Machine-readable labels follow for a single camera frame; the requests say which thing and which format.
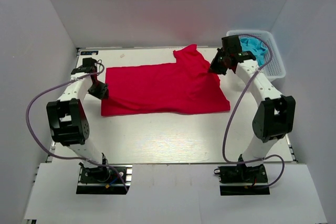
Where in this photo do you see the blue table label sticker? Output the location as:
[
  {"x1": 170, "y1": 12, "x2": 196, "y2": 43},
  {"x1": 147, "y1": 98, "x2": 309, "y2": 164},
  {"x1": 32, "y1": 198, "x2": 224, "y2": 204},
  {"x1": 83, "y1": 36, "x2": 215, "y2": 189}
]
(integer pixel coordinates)
[{"x1": 80, "y1": 50, "x2": 99, "y2": 56}]

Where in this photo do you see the white plastic basket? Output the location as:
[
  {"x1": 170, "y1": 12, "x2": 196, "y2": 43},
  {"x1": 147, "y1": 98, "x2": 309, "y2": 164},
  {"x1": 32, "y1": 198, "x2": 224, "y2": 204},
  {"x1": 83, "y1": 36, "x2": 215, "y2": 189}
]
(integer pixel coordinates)
[{"x1": 226, "y1": 30, "x2": 286, "y2": 81}]

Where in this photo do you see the red t-shirt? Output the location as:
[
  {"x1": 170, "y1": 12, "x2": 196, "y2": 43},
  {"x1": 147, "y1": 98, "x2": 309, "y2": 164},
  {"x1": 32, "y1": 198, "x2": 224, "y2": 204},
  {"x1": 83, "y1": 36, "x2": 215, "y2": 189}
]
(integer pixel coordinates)
[{"x1": 101, "y1": 44, "x2": 230, "y2": 116}]

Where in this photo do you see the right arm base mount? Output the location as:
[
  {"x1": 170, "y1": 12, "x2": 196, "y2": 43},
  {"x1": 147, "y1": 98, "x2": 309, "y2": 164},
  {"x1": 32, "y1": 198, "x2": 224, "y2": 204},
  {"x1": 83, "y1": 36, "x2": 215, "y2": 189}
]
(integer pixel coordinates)
[{"x1": 214, "y1": 165, "x2": 270, "y2": 196}]

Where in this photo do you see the blue t-shirt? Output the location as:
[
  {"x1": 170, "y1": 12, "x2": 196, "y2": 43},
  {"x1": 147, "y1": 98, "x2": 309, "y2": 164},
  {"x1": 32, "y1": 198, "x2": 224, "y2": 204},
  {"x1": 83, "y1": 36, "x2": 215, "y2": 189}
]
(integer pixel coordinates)
[{"x1": 239, "y1": 37, "x2": 268, "y2": 66}]

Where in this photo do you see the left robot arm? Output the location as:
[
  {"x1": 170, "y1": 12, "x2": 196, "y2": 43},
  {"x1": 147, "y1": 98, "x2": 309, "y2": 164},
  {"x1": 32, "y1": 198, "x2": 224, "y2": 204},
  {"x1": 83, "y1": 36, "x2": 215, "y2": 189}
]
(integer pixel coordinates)
[{"x1": 46, "y1": 58, "x2": 111, "y2": 182}]

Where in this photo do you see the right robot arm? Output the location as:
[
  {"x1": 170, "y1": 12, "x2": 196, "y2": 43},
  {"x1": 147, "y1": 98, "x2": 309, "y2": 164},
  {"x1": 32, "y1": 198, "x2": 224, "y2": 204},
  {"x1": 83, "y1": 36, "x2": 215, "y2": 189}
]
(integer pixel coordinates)
[{"x1": 209, "y1": 35, "x2": 296, "y2": 182}]

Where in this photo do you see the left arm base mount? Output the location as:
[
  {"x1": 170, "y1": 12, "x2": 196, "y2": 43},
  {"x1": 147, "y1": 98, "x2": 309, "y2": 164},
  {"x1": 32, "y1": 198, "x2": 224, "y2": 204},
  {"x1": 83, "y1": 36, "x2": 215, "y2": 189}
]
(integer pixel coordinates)
[{"x1": 76, "y1": 165, "x2": 132, "y2": 195}]

